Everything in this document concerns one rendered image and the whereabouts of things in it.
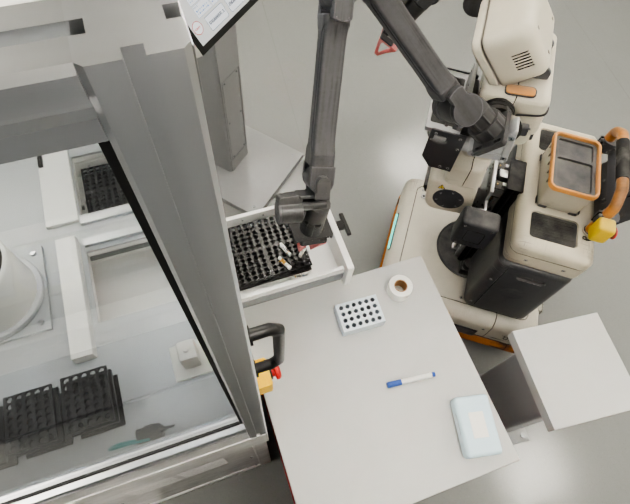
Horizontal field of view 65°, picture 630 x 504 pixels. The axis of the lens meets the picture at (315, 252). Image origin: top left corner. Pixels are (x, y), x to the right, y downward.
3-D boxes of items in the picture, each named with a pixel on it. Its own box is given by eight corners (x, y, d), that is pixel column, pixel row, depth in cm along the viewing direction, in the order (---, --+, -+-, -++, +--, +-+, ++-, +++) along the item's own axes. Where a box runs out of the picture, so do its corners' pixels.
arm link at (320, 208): (334, 209, 115) (328, 190, 117) (305, 212, 113) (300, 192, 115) (328, 226, 120) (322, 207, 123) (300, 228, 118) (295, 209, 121)
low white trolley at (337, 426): (378, 331, 222) (420, 255, 154) (438, 475, 196) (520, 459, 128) (252, 372, 210) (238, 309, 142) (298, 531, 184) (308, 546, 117)
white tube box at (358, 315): (373, 298, 146) (375, 294, 143) (383, 325, 143) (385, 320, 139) (333, 309, 144) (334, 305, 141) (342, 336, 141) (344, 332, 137)
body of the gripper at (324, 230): (287, 224, 126) (291, 207, 120) (324, 218, 129) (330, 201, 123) (294, 245, 123) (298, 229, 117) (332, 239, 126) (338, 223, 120)
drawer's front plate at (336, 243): (316, 201, 154) (318, 181, 144) (349, 284, 142) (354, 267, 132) (310, 203, 153) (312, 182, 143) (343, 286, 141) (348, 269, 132)
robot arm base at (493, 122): (506, 145, 118) (512, 108, 123) (487, 124, 114) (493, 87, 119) (475, 157, 124) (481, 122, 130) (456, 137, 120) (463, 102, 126)
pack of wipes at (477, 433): (448, 400, 134) (453, 397, 130) (481, 396, 135) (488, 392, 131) (462, 459, 128) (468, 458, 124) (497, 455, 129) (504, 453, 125)
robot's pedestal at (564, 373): (499, 369, 217) (598, 308, 149) (528, 440, 204) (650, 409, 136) (435, 384, 212) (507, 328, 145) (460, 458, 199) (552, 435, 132)
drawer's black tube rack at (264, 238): (291, 222, 148) (292, 210, 142) (311, 273, 140) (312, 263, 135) (218, 242, 143) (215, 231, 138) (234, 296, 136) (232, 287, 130)
